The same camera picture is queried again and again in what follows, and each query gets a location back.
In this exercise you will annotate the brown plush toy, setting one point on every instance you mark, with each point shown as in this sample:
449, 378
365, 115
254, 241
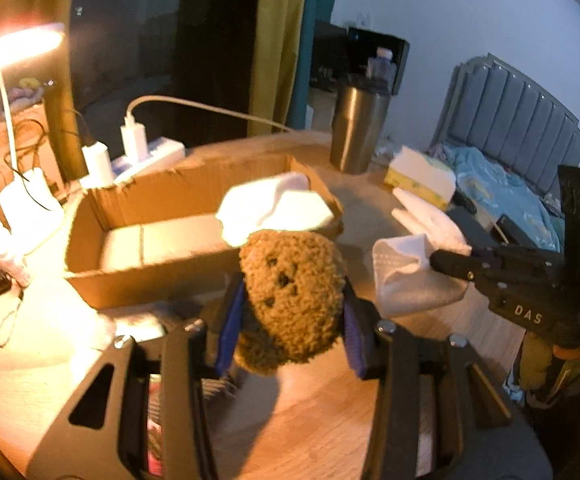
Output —
290, 300

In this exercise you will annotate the white cloth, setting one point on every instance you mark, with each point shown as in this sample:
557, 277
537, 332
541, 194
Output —
430, 220
275, 210

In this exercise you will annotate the light blue blanket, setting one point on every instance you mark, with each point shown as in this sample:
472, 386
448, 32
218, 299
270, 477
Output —
500, 185

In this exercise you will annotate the pink packet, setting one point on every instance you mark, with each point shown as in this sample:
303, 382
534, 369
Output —
154, 425

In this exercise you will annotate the white power strip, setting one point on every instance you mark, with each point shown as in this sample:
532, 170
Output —
162, 152

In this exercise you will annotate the grey padded headboard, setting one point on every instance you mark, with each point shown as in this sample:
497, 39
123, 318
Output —
515, 115

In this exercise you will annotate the white power adapter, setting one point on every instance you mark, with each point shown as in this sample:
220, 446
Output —
27, 205

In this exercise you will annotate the yellow curtain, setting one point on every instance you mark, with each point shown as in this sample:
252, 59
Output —
277, 45

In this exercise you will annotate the yellow white tissue pack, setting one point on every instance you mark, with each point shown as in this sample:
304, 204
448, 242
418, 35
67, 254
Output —
420, 175

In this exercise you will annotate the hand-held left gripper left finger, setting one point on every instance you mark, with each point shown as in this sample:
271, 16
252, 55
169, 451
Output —
230, 327

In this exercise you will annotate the black case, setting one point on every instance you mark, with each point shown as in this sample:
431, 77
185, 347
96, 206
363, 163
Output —
475, 230

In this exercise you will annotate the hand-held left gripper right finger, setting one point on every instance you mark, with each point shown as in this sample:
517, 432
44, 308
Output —
353, 341

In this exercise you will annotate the steel tumbler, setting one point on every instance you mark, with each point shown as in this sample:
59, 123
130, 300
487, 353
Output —
359, 130

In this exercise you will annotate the black box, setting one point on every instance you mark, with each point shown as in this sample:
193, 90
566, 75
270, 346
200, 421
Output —
377, 42

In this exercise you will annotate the white desk lamp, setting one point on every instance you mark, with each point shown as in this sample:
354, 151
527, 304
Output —
14, 45

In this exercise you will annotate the cardboard box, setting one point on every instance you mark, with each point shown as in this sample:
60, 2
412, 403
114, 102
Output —
144, 220

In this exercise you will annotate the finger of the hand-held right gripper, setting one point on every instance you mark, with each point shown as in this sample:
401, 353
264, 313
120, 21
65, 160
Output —
457, 265
525, 261

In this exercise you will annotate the white towel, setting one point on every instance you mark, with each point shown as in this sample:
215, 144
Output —
405, 280

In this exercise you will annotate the person's right hand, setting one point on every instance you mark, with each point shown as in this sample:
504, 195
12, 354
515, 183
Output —
545, 365

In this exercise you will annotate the clear water bottle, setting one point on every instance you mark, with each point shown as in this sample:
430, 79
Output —
381, 65

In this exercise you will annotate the black flat device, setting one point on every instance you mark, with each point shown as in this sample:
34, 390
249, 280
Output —
527, 232

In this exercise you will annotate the white charger plug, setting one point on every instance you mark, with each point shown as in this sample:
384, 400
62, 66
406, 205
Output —
133, 140
97, 162

